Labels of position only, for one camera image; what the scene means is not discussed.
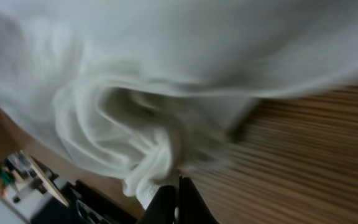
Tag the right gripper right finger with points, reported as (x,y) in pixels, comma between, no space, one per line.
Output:
(192,208)

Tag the black base rail with clips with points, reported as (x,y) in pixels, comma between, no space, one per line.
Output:
(85,206)

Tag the white t-shirt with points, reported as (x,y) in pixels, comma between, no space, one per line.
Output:
(113,86)

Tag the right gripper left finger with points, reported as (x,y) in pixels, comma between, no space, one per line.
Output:
(162,207)

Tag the background clutter beside table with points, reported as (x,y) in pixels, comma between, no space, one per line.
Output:
(26,186)

